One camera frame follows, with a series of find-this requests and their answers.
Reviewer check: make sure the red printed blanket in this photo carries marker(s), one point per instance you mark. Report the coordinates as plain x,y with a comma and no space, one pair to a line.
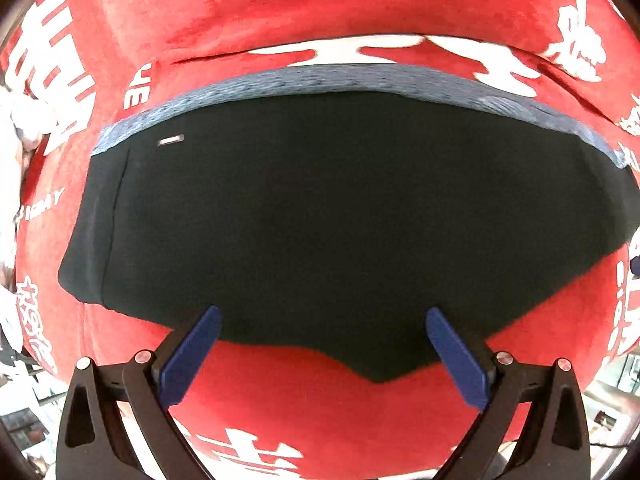
350,10

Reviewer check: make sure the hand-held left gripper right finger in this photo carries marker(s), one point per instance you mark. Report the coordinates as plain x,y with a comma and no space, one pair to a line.
457,357

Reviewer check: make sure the black pants with grey waistband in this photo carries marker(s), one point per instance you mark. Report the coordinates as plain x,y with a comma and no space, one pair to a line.
325,210

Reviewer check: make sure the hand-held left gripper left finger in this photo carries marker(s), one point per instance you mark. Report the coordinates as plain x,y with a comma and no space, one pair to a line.
192,355

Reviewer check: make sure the white patterned cloth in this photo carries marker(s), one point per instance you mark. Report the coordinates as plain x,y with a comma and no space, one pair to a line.
9,125

